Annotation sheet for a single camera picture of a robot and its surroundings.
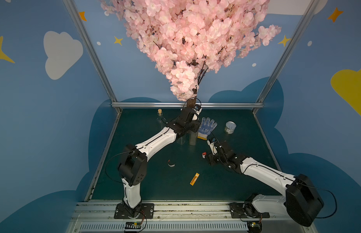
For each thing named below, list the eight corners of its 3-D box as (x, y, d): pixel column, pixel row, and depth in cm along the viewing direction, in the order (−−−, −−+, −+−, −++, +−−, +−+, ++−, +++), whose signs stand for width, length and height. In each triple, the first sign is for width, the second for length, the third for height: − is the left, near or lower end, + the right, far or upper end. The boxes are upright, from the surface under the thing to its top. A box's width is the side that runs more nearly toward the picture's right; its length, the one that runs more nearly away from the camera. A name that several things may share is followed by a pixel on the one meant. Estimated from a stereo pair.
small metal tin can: (225, 134, 109) (227, 129, 105) (223, 125, 114) (224, 121, 110) (235, 134, 109) (237, 129, 105) (233, 125, 114) (235, 121, 110)
